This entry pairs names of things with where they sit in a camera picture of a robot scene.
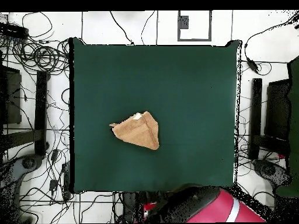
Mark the tan terry towel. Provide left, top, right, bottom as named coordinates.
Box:
left=109, top=111, right=160, bottom=151

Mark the black flat panel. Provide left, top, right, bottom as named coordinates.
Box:
left=265, top=79, right=291, bottom=141

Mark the dark green tablecloth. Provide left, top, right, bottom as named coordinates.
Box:
left=69, top=37, right=242, bottom=194

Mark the small black adapter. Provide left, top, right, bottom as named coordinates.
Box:
left=48, top=178, right=59, bottom=193
left=50, top=149, right=60, bottom=163

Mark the small grey box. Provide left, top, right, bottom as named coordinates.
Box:
left=178, top=15, right=189, bottom=30

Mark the black stand base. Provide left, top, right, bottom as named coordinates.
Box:
left=247, top=78, right=290, bottom=162
left=2, top=70, right=50, bottom=157

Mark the black box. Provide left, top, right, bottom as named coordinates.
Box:
left=0, top=65, right=22, bottom=125

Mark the green cloth covered board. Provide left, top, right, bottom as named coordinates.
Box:
left=275, top=55, right=299, bottom=198

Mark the black power strip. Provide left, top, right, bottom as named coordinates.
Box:
left=0, top=22, right=29, bottom=39

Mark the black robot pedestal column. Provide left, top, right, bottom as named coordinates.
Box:
left=121, top=191, right=147, bottom=223

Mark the thin black cable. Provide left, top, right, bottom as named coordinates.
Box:
left=140, top=10, right=156, bottom=46
left=109, top=10, right=135, bottom=46

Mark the grey floor frame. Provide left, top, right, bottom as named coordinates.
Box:
left=177, top=10, right=213, bottom=42

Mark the black power adapter with cable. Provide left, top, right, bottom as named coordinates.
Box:
left=242, top=17, right=299, bottom=76

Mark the coiled black cable bundle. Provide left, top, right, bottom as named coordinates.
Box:
left=12, top=38, right=70, bottom=74

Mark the robot pedestal leg with foot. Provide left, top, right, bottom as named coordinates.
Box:
left=0, top=153, right=44, bottom=223
left=253, top=159, right=293, bottom=188

